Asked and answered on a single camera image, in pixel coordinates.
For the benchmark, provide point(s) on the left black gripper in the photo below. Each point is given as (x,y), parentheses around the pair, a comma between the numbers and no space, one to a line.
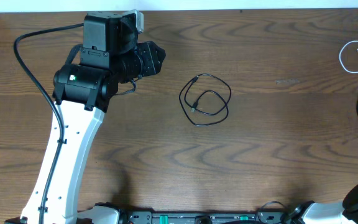
(142,59)

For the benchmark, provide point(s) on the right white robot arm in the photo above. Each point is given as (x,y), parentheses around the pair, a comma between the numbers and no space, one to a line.
(346,208)

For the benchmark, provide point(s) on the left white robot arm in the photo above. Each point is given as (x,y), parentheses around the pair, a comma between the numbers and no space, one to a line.
(109,55)

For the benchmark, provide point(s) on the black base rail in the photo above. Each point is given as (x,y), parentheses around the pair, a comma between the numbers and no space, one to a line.
(204,217)

